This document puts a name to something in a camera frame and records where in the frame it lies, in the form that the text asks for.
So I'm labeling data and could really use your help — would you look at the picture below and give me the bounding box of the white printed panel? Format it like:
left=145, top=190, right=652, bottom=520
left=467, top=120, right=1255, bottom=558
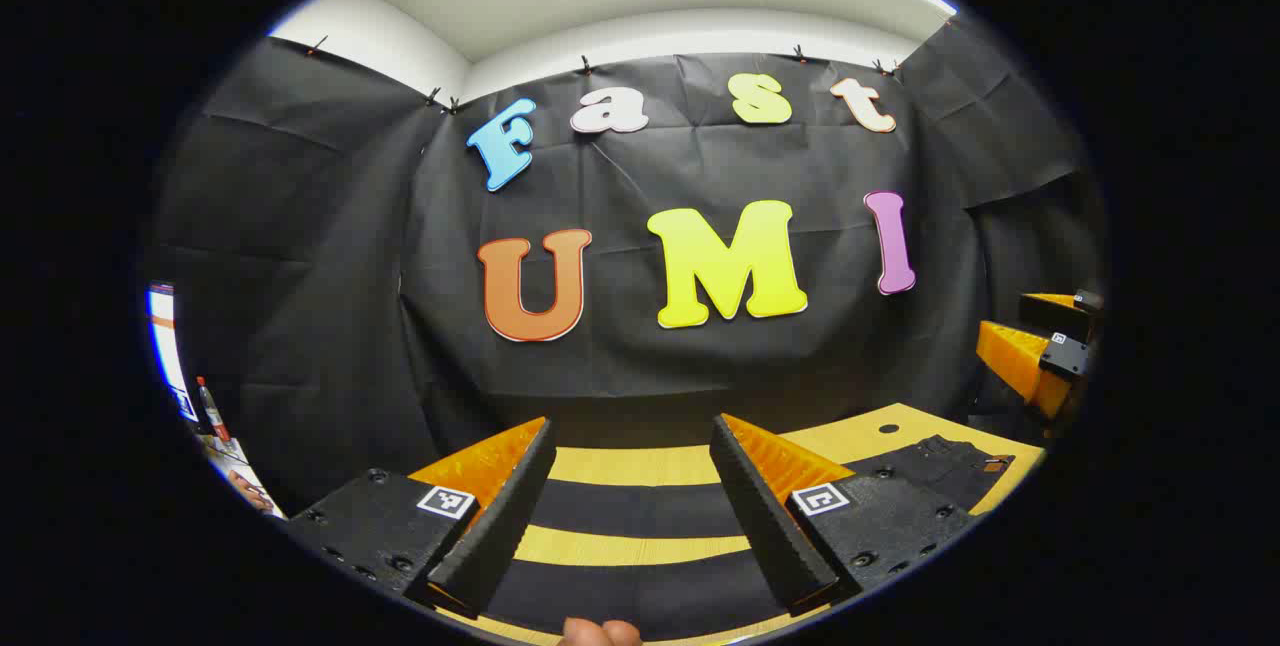
left=147, top=283, right=201, bottom=423

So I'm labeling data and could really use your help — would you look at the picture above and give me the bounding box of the red bottle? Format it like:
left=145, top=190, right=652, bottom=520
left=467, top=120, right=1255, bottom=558
left=196, top=376, right=233, bottom=445

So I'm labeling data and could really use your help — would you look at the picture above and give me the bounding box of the black backdrop cloth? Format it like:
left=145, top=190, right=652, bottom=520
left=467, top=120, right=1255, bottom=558
left=140, top=16, right=1111, bottom=517

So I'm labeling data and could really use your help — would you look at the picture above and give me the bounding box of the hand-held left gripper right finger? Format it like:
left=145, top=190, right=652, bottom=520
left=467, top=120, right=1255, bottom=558
left=710, top=414, right=976, bottom=617

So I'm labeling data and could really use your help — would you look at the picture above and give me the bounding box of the white side table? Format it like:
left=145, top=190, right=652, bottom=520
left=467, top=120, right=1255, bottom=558
left=198, top=434, right=289, bottom=519

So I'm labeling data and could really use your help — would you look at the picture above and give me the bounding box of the row of black cloth clips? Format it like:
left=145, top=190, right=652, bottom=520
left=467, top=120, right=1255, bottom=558
left=305, top=34, right=903, bottom=117

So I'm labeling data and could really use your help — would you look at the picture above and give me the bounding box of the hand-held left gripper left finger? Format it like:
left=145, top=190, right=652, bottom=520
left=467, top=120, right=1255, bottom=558
left=288, top=416, right=557, bottom=619

